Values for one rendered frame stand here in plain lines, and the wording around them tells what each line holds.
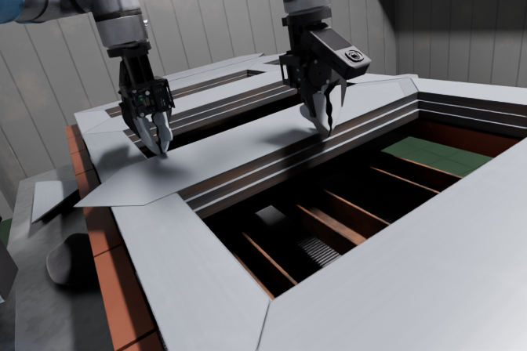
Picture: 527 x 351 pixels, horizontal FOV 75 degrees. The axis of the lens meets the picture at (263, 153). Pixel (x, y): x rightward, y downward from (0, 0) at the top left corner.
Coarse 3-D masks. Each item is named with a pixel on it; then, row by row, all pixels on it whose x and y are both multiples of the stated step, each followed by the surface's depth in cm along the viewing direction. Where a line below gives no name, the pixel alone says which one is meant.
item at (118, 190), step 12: (120, 168) 63; (108, 180) 59; (120, 180) 58; (96, 192) 56; (108, 192) 55; (120, 192) 54; (132, 192) 53; (96, 204) 52; (108, 204) 51; (120, 204) 50; (132, 204) 50; (144, 204) 49
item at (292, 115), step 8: (280, 112) 78; (288, 112) 77; (296, 112) 76; (280, 120) 73; (288, 120) 72; (296, 120) 71; (304, 120) 70; (344, 120) 66; (304, 128) 66; (312, 128) 65
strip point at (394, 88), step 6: (378, 84) 85; (384, 84) 84; (390, 84) 83; (396, 84) 82; (366, 90) 82; (372, 90) 81; (378, 90) 80; (384, 90) 79; (390, 90) 79; (396, 90) 78; (402, 90) 77
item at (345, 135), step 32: (256, 96) 104; (416, 96) 75; (448, 96) 69; (192, 128) 96; (352, 128) 66; (384, 128) 70; (480, 128) 65; (512, 128) 60; (256, 160) 57; (288, 160) 60; (320, 160) 63; (192, 192) 52; (224, 192) 55; (256, 192) 57
